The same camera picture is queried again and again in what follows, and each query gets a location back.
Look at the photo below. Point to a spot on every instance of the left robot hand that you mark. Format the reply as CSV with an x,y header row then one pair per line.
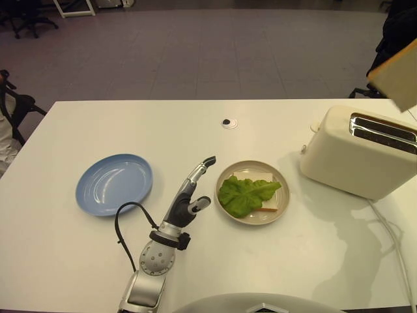
x,y
182,203

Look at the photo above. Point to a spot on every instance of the green lettuce leaf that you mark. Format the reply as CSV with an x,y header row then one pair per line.
x,y
244,195

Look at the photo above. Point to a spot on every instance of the blue plate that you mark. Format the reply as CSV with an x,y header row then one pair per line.
x,y
114,186

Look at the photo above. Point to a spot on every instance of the bread slice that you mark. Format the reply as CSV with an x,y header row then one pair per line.
x,y
260,177
395,81

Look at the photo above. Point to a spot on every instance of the beige plate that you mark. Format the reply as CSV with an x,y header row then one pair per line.
x,y
280,203

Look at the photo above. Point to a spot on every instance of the cream toaster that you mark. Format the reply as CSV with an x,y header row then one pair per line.
x,y
345,156

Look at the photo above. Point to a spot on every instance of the black office chair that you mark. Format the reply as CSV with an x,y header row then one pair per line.
x,y
27,18
16,107
395,29

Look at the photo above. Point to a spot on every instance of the white desk leg frame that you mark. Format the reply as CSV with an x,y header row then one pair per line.
x,y
76,12

